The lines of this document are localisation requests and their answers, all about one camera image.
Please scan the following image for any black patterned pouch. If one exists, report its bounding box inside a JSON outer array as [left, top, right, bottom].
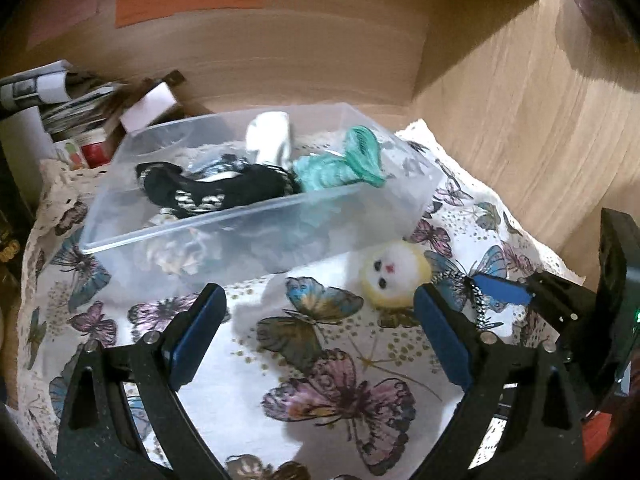
[[136, 162, 300, 218]]

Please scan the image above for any yellow white plush ball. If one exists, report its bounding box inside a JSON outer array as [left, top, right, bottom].
[[360, 240, 432, 310]]

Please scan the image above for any white cloth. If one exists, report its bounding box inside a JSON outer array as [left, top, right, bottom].
[[245, 110, 293, 169]]

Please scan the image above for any pink paper note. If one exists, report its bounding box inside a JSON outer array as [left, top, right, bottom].
[[27, 0, 101, 49]]

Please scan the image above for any floral fabric pouch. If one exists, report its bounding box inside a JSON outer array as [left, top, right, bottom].
[[137, 228, 222, 276]]

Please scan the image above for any green knitted item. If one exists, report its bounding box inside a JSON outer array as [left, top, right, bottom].
[[293, 126, 386, 192]]

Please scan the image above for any butterfly print cloth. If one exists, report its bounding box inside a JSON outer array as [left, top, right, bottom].
[[21, 120, 574, 479]]

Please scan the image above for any clear plastic storage box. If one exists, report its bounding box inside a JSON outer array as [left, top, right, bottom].
[[79, 103, 444, 289]]

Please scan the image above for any small white card box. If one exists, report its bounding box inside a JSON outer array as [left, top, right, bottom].
[[119, 82, 181, 133]]

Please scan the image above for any stack of papers and books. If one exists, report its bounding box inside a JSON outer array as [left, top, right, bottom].
[[1, 60, 129, 169]]

